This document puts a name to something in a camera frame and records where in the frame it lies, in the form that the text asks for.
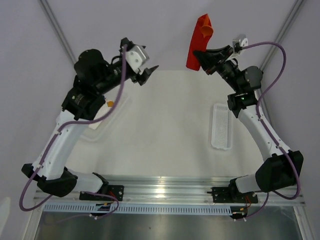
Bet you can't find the aluminium mounting rail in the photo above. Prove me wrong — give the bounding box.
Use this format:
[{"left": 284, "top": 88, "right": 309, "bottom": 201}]
[{"left": 47, "top": 175, "right": 306, "bottom": 207}]

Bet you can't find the orange plastic spoon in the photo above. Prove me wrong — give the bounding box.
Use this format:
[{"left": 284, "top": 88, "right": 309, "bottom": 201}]
[{"left": 200, "top": 25, "right": 214, "bottom": 38}]

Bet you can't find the large white plastic basket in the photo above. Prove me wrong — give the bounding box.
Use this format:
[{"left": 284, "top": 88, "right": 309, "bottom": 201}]
[{"left": 82, "top": 92, "right": 132, "bottom": 143}]

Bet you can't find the left aluminium frame post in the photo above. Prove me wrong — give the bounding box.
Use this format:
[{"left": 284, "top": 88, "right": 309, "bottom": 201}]
[{"left": 37, "top": 0, "right": 77, "bottom": 75}]

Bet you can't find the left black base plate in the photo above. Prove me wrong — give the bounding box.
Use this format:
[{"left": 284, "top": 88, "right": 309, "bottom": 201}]
[{"left": 79, "top": 185, "right": 125, "bottom": 202}]

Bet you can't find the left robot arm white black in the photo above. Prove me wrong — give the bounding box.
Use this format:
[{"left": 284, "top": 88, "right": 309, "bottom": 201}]
[{"left": 21, "top": 43, "right": 157, "bottom": 200}]

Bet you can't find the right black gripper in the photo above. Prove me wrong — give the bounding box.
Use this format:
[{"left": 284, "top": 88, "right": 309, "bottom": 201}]
[{"left": 192, "top": 45, "right": 242, "bottom": 94}]

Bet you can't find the white slotted cable duct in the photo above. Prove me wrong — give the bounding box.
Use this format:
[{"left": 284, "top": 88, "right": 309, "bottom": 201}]
[{"left": 43, "top": 202, "right": 232, "bottom": 216}]

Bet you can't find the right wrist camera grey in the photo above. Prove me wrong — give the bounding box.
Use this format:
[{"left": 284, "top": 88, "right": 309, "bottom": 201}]
[{"left": 232, "top": 34, "right": 249, "bottom": 55}]

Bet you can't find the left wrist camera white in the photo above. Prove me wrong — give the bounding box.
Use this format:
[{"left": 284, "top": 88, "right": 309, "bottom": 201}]
[{"left": 120, "top": 37, "right": 150, "bottom": 74}]

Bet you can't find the small white perforated tray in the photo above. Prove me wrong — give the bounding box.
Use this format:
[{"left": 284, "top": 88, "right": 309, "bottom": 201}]
[{"left": 210, "top": 103, "right": 233, "bottom": 151}]

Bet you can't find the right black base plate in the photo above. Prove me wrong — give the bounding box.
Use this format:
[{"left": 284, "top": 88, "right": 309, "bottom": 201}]
[{"left": 207, "top": 187, "right": 258, "bottom": 204}]

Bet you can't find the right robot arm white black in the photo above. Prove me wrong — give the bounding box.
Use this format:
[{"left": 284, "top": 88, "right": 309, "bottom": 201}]
[{"left": 193, "top": 45, "right": 304, "bottom": 202}]

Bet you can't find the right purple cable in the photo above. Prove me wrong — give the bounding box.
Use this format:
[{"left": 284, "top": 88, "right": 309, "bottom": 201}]
[{"left": 231, "top": 41, "right": 302, "bottom": 222}]

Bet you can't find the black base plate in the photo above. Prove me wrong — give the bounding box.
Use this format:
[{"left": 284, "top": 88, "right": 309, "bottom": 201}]
[
  {"left": 79, "top": 185, "right": 125, "bottom": 202},
  {"left": 207, "top": 187, "right": 258, "bottom": 204}
]

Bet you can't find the right aluminium frame post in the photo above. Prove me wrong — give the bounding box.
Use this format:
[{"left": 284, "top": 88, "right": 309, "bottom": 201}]
[{"left": 254, "top": 0, "right": 306, "bottom": 78}]

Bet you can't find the aluminium frame post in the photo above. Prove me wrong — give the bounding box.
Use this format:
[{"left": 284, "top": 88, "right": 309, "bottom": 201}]
[
  {"left": 37, "top": 0, "right": 77, "bottom": 75},
  {"left": 254, "top": 0, "right": 306, "bottom": 78}
]

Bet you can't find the red paper napkin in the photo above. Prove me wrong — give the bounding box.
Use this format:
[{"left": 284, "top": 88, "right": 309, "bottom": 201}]
[{"left": 186, "top": 13, "right": 214, "bottom": 71}]

